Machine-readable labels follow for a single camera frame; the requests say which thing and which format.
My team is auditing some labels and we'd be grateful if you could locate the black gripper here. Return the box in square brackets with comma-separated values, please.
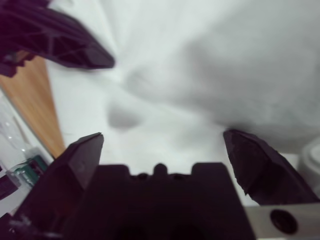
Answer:
[0, 0, 116, 78]

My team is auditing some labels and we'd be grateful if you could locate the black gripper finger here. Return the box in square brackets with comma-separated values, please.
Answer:
[222, 128, 320, 207]
[9, 131, 105, 240]

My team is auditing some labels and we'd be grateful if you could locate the white T-shirt with small print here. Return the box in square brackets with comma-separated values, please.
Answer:
[46, 0, 320, 208]

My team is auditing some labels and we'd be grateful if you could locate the small green box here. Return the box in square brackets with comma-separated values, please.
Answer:
[13, 154, 51, 189]

